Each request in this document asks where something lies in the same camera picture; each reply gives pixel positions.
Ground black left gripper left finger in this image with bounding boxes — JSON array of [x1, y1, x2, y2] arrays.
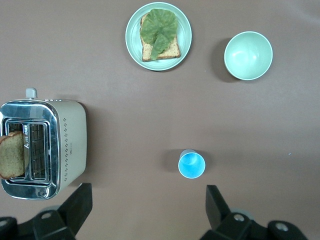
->
[[0, 182, 93, 240]]

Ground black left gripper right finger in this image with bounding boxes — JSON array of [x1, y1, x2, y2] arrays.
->
[[199, 184, 308, 240]]

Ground blue plastic cup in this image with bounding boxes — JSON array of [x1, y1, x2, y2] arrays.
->
[[177, 149, 206, 180]]

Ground beige chrome two-slot toaster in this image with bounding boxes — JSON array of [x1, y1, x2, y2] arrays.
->
[[0, 87, 88, 201]]

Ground brown bread slice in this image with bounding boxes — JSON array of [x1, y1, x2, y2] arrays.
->
[[0, 131, 30, 180]]

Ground brown table cover sheet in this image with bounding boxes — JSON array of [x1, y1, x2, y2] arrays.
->
[[0, 0, 320, 240]]

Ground pale green bowl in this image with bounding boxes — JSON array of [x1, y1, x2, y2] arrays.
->
[[223, 31, 274, 81]]

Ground square toast slice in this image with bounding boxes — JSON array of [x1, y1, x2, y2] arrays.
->
[[139, 12, 181, 63]]

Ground pale green plate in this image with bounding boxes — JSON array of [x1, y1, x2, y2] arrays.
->
[[125, 1, 193, 72]]

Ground green lettuce leaf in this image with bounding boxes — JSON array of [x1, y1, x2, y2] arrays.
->
[[139, 8, 179, 61]]

